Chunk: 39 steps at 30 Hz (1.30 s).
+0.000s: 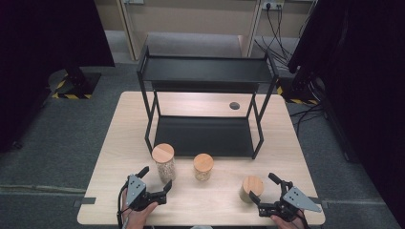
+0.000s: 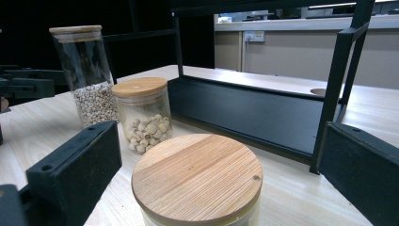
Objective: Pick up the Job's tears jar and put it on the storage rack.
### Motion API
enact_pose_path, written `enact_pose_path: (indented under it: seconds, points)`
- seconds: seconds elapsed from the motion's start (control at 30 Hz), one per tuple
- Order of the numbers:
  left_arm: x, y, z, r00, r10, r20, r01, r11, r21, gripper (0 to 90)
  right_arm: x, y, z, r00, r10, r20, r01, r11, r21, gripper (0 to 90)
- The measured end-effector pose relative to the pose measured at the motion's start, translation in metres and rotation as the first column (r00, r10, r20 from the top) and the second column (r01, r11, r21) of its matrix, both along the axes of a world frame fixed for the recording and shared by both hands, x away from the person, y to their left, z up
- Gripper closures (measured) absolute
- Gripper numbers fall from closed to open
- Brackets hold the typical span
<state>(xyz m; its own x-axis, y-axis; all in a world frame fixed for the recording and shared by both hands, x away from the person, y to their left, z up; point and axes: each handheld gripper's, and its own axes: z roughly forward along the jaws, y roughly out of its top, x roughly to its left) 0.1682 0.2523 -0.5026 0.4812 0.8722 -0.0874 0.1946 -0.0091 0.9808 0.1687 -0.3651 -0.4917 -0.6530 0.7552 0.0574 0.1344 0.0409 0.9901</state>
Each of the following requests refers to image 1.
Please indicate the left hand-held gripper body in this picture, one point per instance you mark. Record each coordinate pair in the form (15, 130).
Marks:
(135, 189)

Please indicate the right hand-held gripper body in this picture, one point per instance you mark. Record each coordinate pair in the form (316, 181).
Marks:
(297, 198)

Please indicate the short glass jar wooden lid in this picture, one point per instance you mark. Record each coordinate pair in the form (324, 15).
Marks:
(252, 185)

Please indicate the tall glass jar wooden lid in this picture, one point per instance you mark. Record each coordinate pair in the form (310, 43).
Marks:
(163, 153)

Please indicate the medium glass jar wooden lid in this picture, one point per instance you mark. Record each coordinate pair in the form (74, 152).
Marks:
(203, 162)

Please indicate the black two-tier metal rack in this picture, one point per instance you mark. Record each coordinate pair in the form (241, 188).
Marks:
(203, 70)

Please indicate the person's right hand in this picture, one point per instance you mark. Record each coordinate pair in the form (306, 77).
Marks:
(288, 224)

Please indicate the person's left hand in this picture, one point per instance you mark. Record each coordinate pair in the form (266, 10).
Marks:
(135, 219)

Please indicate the grey floor tape piece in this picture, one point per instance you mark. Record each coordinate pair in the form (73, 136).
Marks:
(86, 201)
(320, 202)

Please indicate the dark round table grommet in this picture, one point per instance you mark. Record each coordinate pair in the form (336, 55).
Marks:
(234, 106)

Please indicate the stand base with hazard tape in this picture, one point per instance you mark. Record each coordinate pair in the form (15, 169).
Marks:
(296, 92)
(78, 84)

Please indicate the dark curtain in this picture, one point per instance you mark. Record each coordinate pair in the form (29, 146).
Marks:
(44, 47)
(366, 79)

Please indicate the white power strip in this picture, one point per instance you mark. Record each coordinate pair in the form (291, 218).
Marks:
(273, 4)

